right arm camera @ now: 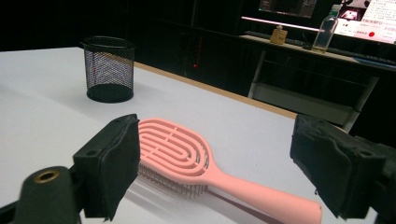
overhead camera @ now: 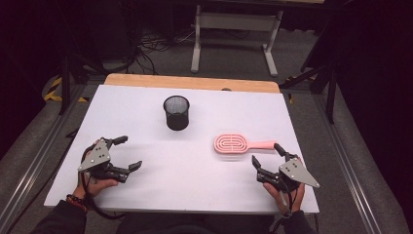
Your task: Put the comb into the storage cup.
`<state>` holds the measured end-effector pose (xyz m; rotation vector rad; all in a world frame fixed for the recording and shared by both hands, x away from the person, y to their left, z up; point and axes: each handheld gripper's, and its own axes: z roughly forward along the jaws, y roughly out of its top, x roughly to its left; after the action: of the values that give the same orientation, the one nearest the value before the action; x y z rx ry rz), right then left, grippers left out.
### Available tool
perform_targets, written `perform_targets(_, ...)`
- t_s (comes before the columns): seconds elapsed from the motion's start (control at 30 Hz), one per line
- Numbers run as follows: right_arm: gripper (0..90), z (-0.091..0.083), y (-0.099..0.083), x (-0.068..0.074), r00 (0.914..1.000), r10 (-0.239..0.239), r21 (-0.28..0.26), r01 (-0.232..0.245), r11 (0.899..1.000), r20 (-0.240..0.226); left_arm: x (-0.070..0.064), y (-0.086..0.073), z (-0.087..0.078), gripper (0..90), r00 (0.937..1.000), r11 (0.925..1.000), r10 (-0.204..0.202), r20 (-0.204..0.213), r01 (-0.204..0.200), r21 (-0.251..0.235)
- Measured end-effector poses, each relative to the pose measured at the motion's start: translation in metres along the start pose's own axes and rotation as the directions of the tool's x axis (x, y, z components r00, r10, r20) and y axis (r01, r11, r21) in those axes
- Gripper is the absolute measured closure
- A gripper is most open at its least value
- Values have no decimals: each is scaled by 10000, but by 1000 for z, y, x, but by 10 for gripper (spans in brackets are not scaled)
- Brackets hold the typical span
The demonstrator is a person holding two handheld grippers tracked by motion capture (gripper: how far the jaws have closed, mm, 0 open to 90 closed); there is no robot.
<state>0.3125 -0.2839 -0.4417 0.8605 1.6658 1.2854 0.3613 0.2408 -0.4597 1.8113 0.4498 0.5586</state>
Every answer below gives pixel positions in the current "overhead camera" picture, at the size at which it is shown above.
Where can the yellow black hazard tape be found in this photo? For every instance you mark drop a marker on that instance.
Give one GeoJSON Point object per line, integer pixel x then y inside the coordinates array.
{"type": "Point", "coordinates": [53, 92]}

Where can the black metal stand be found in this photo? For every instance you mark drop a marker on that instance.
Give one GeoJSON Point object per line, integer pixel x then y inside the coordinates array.
{"type": "Point", "coordinates": [66, 78]}
{"type": "Point", "coordinates": [329, 87]}

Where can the person's left hand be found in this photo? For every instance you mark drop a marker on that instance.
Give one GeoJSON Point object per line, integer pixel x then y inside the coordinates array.
{"type": "Point", "coordinates": [97, 187]}

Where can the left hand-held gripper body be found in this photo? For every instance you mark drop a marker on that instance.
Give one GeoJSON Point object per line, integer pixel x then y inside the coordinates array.
{"type": "Point", "coordinates": [97, 157]}

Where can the person's right hand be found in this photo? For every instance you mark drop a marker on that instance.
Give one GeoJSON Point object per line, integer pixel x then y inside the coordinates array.
{"type": "Point", "coordinates": [282, 198]}

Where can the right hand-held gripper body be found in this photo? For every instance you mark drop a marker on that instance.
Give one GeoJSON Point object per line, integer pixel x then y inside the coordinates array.
{"type": "Point", "coordinates": [293, 172]}

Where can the white table cover sheet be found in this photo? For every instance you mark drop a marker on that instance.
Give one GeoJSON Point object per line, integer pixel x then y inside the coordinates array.
{"type": "Point", "coordinates": [181, 182]}

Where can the aluminium floor rail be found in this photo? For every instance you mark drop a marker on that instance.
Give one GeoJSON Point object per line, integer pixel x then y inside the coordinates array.
{"type": "Point", "coordinates": [349, 172]}
{"type": "Point", "coordinates": [30, 169]}

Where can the person's dark lap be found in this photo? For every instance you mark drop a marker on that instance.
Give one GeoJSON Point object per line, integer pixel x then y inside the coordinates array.
{"type": "Point", "coordinates": [195, 224]}

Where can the grey metal table frame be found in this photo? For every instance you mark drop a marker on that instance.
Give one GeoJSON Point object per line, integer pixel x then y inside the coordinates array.
{"type": "Point", "coordinates": [238, 22]}

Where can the black mesh pen holder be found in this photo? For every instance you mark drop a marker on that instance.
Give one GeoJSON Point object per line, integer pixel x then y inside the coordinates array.
{"type": "Point", "coordinates": [177, 117]}

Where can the pink hairbrush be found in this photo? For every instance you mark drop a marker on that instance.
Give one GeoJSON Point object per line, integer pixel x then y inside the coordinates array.
{"type": "Point", "coordinates": [231, 143]}

